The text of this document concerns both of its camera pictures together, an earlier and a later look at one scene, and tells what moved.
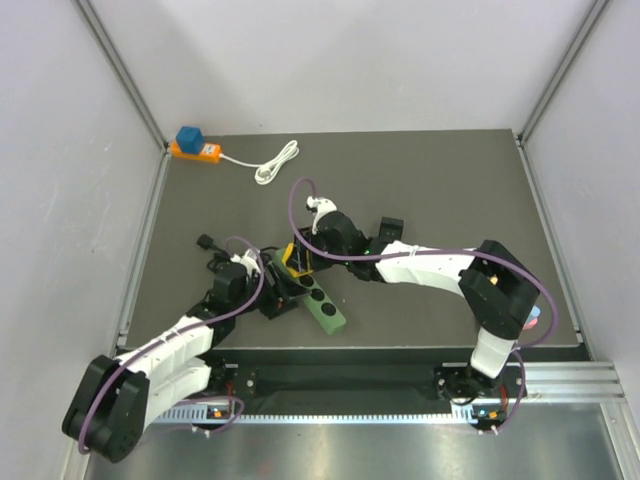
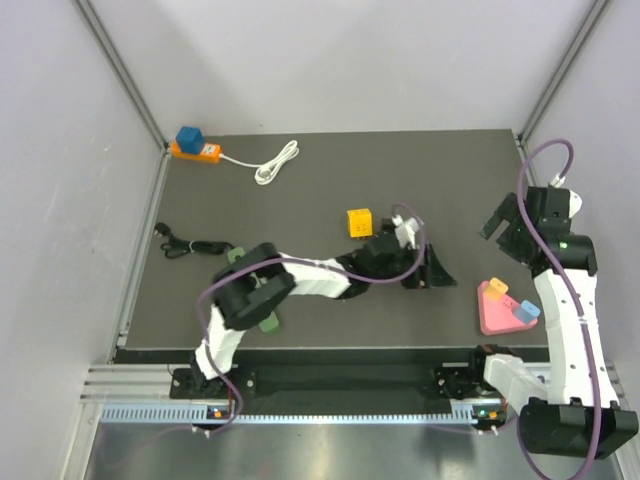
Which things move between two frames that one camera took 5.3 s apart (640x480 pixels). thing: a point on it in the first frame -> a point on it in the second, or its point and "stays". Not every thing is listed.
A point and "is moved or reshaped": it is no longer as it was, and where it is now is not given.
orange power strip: x=210 y=152 stays
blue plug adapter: x=190 y=140 stays
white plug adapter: x=319 y=206 -> x=575 y=202
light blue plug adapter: x=534 y=314 stays
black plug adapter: x=391 y=229 stays
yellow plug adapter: x=296 y=273 is moved or reshaped
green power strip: x=322 y=306 -> x=271 y=322
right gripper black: x=299 y=258 -> x=509 y=211
